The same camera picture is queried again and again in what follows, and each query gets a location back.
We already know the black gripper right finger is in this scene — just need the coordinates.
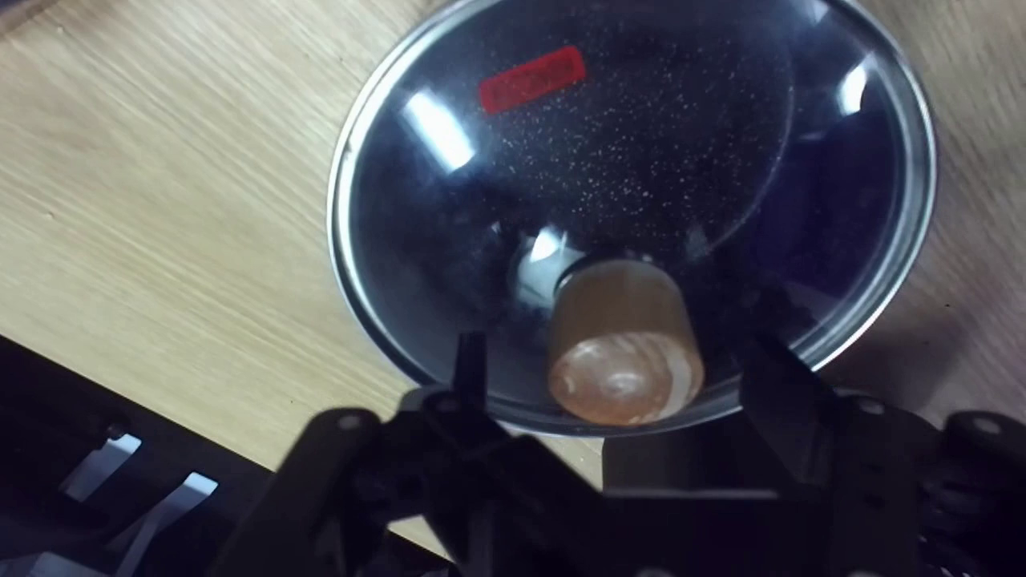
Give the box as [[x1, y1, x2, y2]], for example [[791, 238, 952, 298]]
[[742, 336, 849, 494]]

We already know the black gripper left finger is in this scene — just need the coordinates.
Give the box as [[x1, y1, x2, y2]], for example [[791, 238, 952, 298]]
[[453, 331, 495, 427]]

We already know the glass lid with wooden knob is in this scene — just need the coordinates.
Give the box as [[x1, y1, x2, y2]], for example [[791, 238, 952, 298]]
[[325, 0, 942, 439]]

